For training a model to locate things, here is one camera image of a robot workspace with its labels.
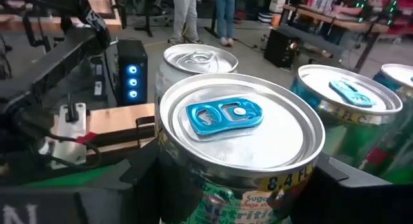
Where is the wooden table with black frame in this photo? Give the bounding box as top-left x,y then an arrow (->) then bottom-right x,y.
0,0 -> 123,34

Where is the black aluminium table frame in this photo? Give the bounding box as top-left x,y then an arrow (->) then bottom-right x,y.
85,116 -> 156,156

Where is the black equipment cabinet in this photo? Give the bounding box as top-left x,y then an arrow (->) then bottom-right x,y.
263,27 -> 299,69

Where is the person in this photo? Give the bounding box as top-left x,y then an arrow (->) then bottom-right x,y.
214,0 -> 237,47
168,0 -> 205,46

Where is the silver beverage can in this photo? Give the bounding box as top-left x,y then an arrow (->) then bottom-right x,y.
154,43 -> 239,101

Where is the red storage rack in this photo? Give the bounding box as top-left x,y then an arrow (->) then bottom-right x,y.
385,0 -> 413,36

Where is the wooden workbench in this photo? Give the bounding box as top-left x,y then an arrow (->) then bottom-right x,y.
280,3 -> 391,73

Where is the slim blue beverage can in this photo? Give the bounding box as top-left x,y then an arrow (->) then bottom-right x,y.
290,64 -> 408,183
372,63 -> 413,102

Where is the silver mounting bracket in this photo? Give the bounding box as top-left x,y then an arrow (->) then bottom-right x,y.
50,103 -> 90,169

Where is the blue silver Red Bull can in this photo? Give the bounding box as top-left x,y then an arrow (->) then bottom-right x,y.
154,72 -> 327,224

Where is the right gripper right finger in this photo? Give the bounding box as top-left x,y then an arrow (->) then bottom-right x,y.
290,152 -> 413,224

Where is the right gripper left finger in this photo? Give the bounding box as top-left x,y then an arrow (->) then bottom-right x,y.
77,138 -> 162,224

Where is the black computer with blue light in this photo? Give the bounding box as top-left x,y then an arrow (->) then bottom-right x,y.
116,39 -> 148,106

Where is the computer with green fans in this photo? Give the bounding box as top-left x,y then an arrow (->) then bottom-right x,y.
353,0 -> 372,25

